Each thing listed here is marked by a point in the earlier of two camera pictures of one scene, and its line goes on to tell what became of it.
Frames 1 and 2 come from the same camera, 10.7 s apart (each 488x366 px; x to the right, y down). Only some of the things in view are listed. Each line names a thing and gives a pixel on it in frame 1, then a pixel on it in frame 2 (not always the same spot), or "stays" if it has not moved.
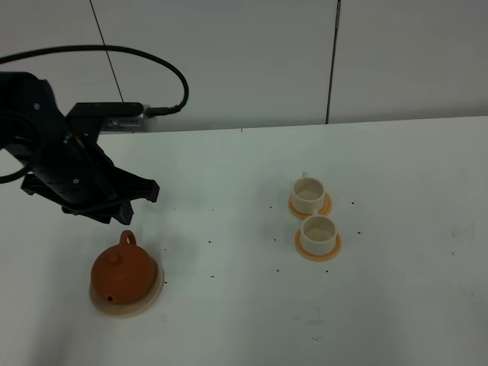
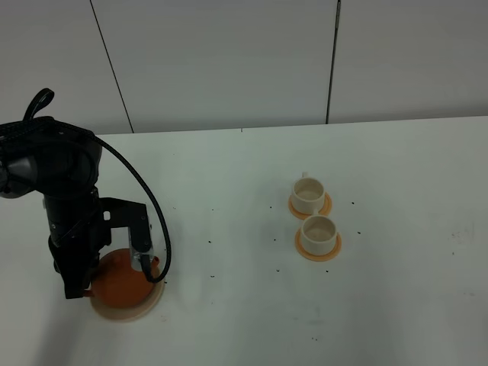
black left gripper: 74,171 → 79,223
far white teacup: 308,194 stays
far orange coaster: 325,210 stays
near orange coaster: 316,258 stays
